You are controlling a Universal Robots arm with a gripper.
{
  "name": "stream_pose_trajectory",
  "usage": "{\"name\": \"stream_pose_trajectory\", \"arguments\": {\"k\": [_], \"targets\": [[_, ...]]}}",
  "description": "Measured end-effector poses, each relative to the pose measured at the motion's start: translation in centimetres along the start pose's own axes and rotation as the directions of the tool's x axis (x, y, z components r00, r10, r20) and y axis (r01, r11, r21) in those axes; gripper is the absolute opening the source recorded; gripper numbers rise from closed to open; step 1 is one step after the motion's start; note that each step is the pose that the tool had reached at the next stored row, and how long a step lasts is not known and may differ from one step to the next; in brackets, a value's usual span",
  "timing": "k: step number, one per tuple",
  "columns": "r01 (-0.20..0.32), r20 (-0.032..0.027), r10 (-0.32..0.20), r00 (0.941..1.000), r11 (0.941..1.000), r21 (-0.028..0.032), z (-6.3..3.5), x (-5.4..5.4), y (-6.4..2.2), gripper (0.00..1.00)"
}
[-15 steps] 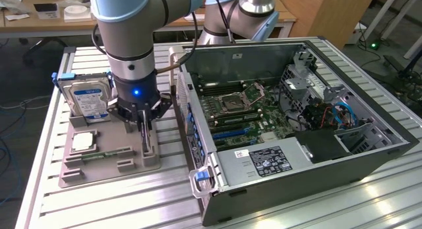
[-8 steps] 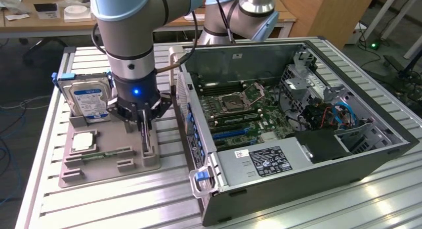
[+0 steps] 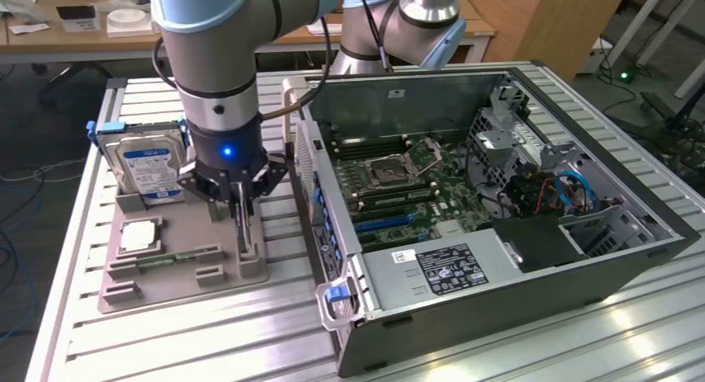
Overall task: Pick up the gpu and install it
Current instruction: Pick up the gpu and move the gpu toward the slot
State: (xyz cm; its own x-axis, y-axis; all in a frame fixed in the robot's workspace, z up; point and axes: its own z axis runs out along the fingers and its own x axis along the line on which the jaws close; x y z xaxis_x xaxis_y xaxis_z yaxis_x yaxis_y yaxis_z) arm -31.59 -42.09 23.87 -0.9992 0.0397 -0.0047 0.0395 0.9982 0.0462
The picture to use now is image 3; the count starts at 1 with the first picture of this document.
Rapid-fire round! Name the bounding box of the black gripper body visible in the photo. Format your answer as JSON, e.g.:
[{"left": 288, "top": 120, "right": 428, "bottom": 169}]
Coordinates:
[{"left": 188, "top": 112, "right": 269, "bottom": 204}]

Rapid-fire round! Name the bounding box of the hard disk in blue caddy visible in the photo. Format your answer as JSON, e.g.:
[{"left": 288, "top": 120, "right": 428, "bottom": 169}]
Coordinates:
[{"left": 83, "top": 116, "right": 198, "bottom": 208}]

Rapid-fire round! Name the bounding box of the grey parts rack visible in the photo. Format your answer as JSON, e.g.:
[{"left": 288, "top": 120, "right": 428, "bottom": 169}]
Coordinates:
[{"left": 97, "top": 186, "right": 270, "bottom": 315}]

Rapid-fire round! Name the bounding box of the silver CPU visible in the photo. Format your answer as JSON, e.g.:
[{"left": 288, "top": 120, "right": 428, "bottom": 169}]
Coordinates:
[{"left": 118, "top": 221, "right": 158, "bottom": 253}]

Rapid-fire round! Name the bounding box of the green RAM stick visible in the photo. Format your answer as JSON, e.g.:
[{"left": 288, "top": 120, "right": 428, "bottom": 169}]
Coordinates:
[{"left": 134, "top": 249, "right": 213, "bottom": 271}]

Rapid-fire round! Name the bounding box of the CPU socket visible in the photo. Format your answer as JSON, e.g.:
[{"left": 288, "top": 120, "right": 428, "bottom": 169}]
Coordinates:
[{"left": 365, "top": 153, "right": 419, "bottom": 189}]

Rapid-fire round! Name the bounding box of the RAM stick with black chips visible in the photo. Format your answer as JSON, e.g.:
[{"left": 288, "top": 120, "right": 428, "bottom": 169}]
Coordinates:
[{"left": 356, "top": 186, "right": 436, "bottom": 212}]

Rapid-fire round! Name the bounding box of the blue expansion slot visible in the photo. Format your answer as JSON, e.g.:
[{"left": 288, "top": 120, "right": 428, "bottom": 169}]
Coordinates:
[{"left": 351, "top": 215, "right": 413, "bottom": 234}]

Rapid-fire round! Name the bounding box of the metal socket cover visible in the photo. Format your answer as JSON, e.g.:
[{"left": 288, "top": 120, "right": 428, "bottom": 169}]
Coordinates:
[{"left": 405, "top": 137, "right": 445, "bottom": 177}]

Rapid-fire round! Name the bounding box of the green motherboard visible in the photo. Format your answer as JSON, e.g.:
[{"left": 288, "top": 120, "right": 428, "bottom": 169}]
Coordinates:
[{"left": 316, "top": 121, "right": 496, "bottom": 253}]

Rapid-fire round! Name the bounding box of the black office chair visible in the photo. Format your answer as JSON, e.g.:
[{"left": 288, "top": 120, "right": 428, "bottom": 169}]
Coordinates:
[{"left": 37, "top": 62, "right": 116, "bottom": 106}]

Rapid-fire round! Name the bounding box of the grey power supply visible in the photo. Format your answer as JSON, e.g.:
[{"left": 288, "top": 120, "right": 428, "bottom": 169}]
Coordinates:
[{"left": 360, "top": 227, "right": 521, "bottom": 311}]

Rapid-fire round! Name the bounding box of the white box with round dish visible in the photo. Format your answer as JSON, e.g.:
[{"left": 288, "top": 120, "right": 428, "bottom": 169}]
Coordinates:
[{"left": 103, "top": 8, "right": 154, "bottom": 39}]

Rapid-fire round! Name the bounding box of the wooden desk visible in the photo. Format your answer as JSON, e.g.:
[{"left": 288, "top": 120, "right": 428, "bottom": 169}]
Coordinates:
[{"left": 0, "top": 0, "right": 496, "bottom": 65}]

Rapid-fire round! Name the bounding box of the white paper stack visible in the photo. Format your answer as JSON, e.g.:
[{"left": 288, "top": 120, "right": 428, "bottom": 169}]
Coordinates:
[{"left": 305, "top": 21, "right": 342, "bottom": 36}]

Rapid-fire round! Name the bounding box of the white box with black lid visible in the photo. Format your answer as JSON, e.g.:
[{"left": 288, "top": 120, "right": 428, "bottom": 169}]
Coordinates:
[{"left": 53, "top": 5, "right": 101, "bottom": 33}]

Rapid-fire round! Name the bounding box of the metal disk bay cage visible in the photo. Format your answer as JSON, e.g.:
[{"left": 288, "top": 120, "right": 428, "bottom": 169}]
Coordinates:
[{"left": 464, "top": 84, "right": 556, "bottom": 193}]

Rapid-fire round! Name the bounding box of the white paper slip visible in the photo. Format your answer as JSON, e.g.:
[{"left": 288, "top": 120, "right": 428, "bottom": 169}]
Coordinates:
[{"left": 7, "top": 22, "right": 50, "bottom": 35}]

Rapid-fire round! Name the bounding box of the black open PC case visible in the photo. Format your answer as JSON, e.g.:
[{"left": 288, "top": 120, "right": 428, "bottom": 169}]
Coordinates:
[{"left": 280, "top": 66, "right": 702, "bottom": 379}]

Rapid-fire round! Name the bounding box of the wooden cabinet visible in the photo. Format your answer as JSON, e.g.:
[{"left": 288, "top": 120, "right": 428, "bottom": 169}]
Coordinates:
[{"left": 456, "top": 0, "right": 632, "bottom": 80}]

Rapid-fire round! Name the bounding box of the small metal disk bay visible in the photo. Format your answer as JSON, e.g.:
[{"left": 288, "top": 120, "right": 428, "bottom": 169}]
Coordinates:
[{"left": 556, "top": 198, "right": 659, "bottom": 262}]

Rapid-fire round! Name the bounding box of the black floor stand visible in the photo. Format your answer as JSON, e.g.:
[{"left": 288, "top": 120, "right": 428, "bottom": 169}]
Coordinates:
[{"left": 638, "top": 91, "right": 705, "bottom": 172}]

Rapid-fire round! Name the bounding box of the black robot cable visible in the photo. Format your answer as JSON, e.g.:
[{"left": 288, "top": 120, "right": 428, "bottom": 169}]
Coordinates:
[{"left": 150, "top": 0, "right": 396, "bottom": 121}]

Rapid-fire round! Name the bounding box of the black wire bundle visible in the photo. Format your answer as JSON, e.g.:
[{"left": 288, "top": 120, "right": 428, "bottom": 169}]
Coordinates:
[{"left": 477, "top": 173, "right": 545, "bottom": 218}]

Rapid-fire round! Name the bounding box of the blue wire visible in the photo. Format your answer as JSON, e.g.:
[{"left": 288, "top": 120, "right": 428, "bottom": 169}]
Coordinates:
[{"left": 553, "top": 172, "right": 600, "bottom": 214}]

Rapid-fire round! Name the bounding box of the white desk frame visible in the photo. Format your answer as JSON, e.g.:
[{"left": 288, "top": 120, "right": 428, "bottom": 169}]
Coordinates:
[{"left": 604, "top": 0, "right": 705, "bottom": 99}]

